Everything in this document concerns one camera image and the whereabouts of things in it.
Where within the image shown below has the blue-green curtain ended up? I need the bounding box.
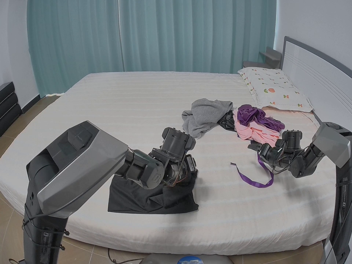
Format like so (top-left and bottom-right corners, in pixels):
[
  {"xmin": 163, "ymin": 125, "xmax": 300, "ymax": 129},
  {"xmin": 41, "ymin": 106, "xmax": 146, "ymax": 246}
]
[
  {"xmin": 27, "ymin": 0, "xmax": 124, "ymax": 96},
  {"xmin": 119, "ymin": 0, "xmax": 279, "ymax": 74}
]

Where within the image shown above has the black T-shirt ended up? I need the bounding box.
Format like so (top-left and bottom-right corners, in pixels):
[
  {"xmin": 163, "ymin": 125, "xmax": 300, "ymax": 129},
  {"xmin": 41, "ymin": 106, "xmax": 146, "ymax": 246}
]
[{"xmin": 107, "ymin": 167, "xmax": 199, "ymax": 215}]

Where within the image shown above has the black cable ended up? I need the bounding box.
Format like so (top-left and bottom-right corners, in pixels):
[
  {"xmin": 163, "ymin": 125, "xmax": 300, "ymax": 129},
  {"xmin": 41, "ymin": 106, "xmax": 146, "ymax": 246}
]
[{"xmin": 106, "ymin": 248, "xmax": 146, "ymax": 262}]

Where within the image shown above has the black shiny garment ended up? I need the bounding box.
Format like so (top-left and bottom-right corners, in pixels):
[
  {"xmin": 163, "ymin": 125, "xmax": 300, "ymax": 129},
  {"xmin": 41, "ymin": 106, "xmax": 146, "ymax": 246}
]
[{"xmin": 217, "ymin": 109, "xmax": 238, "ymax": 133}]

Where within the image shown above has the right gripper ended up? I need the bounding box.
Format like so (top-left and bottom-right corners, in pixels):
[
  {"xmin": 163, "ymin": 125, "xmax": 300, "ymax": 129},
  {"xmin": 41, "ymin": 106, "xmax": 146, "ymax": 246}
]
[{"xmin": 247, "ymin": 142, "xmax": 288, "ymax": 167}]

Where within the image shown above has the pink garment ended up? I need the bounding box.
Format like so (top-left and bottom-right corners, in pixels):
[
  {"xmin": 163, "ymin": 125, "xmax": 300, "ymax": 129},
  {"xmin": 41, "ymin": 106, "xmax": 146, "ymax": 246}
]
[{"xmin": 234, "ymin": 117, "xmax": 284, "ymax": 145}]

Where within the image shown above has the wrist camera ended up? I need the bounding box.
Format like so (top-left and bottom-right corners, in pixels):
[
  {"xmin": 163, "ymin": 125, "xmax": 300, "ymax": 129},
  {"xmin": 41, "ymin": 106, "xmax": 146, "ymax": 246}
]
[
  {"xmin": 283, "ymin": 129, "xmax": 303, "ymax": 149},
  {"xmin": 160, "ymin": 127, "xmax": 196, "ymax": 159}
]

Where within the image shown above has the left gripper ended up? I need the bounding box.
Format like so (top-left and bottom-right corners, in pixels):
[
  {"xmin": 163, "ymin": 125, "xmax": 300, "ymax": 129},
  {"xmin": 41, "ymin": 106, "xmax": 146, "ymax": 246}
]
[{"xmin": 164, "ymin": 153, "xmax": 199, "ymax": 188}]

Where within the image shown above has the white printed pillow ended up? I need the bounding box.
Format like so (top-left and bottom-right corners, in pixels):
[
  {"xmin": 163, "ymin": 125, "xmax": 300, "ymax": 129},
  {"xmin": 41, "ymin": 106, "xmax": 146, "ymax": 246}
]
[{"xmin": 237, "ymin": 67, "xmax": 314, "ymax": 113}]

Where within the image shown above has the grey garment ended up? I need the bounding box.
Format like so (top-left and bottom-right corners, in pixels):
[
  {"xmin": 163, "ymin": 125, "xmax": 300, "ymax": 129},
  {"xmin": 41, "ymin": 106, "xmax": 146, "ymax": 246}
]
[{"xmin": 181, "ymin": 98, "xmax": 234, "ymax": 140}]

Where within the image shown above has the black chest of drawers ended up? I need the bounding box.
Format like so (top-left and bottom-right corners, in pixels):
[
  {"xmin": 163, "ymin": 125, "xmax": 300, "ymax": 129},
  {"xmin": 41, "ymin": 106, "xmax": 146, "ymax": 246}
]
[{"xmin": 0, "ymin": 82, "xmax": 22, "ymax": 137}]

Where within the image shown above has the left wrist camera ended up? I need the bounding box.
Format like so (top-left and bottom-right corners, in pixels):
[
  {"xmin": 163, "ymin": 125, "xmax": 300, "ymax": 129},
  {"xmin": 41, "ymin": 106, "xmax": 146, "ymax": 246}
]
[{"xmin": 160, "ymin": 127, "xmax": 196, "ymax": 159}]

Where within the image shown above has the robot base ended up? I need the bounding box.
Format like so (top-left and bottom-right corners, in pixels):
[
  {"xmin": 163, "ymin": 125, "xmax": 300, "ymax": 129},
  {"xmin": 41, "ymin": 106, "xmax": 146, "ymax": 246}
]
[{"xmin": 142, "ymin": 253, "xmax": 224, "ymax": 264}]

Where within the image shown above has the purple garment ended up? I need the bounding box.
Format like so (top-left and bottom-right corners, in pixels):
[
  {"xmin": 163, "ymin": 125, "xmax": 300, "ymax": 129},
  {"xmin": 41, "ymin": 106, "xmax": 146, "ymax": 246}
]
[{"xmin": 230, "ymin": 105, "xmax": 286, "ymax": 188}]

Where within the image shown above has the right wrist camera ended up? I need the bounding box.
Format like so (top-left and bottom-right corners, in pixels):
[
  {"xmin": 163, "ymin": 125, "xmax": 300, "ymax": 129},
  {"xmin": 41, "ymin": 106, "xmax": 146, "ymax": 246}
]
[{"xmin": 283, "ymin": 129, "xmax": 303, "ymax": 149}]

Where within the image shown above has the grey bedside table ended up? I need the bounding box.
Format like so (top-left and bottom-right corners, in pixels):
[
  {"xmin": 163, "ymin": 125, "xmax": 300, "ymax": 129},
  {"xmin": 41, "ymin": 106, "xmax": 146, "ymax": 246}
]
[{"xmin": 242, "ymin": 46, "xmax": 282, "ymax": 69}]

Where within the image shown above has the bed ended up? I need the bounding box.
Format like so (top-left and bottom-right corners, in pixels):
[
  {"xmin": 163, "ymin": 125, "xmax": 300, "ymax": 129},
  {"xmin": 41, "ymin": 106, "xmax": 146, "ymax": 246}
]
[{"xmin": 0, "ymin": 36, "xmax": 352, "ymax": 258}]

